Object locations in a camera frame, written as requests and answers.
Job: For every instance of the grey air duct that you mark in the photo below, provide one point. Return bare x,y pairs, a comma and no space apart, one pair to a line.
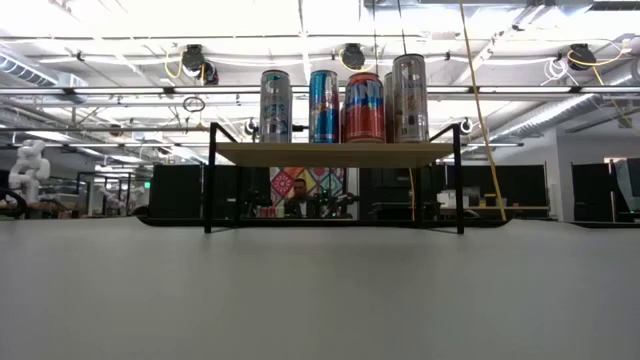
30,72
560,112

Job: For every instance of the wooden shelf with black legs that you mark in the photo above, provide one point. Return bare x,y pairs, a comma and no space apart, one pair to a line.
330,155

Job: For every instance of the red Fanta strawberry can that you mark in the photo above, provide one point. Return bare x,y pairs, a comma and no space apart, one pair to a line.
364,110

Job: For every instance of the colourful mural panel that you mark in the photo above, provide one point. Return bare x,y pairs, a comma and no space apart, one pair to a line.
287,185

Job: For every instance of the black aluminium rig frame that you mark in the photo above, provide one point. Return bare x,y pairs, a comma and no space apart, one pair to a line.
175,221

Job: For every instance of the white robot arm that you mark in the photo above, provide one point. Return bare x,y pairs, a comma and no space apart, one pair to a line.
30,170

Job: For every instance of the black partition panel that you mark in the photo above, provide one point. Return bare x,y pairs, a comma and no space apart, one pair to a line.
500,185
180,192
592,190

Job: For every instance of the black robot with green lights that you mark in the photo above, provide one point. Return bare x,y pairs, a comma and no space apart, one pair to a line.
337,202

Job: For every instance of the pale silver-blue Red Bull can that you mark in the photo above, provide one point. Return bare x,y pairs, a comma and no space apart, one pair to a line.
324,110

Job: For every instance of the white blue slim can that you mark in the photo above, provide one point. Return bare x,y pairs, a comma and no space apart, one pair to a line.
275,110

